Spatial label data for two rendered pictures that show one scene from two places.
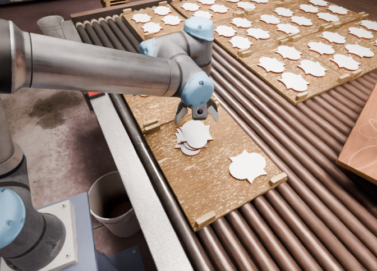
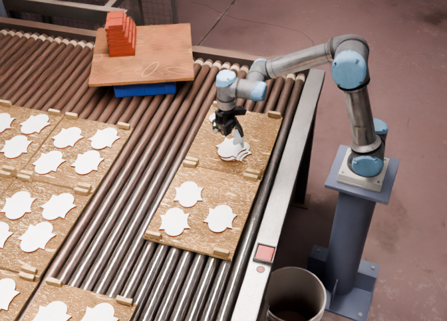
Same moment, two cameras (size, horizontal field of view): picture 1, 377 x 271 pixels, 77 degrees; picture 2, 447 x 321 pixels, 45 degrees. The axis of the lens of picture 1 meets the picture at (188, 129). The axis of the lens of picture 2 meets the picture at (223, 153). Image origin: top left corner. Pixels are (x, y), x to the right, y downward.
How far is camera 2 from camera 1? 2.34 m
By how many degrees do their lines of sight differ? 79
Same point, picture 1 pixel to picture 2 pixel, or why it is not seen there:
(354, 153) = (181, 74)
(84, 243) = (340, 159)
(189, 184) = (264, 133)
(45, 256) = not seen: hidden behind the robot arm
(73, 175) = not seen: outside the picture
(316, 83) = (91, 128)
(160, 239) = (300, 127)
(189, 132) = (234, 149)
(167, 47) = (255, 76)
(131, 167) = (287, 167)
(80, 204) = (332, 179)
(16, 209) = not seen: hidden behind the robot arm
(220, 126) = (205, 147)
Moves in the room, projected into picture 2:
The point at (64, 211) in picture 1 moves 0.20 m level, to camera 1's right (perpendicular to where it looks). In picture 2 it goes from (344, 169) to (306, 147)
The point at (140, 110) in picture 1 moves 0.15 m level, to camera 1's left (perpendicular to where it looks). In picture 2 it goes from (245, 197) to (273, 218)
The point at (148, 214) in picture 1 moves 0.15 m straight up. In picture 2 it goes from (297, 139) to (300, 114)
